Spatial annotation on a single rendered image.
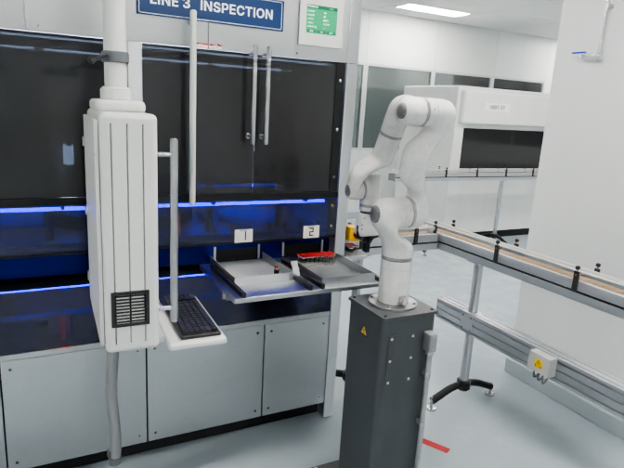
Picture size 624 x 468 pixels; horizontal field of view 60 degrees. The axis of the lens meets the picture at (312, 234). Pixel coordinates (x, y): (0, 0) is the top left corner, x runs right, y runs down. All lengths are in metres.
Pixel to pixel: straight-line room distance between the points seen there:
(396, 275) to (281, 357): 0.89
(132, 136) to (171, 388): 1.30
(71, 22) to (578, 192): 2.61
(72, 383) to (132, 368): 0.24
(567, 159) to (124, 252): 2.48
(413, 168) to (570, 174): 1.54
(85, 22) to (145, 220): 0.83
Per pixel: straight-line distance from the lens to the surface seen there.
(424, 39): 8.73
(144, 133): 1.72
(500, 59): 9.76
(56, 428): 2.61
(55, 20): 2.25
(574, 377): 2.75
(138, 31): 2.28
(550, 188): 3.46
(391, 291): 2.12
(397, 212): 2.02
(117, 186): 1.72
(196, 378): 2.63
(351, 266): 2.54
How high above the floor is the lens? 1.60
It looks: 13 degrees down
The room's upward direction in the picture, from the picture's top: 3 degrees clockwise
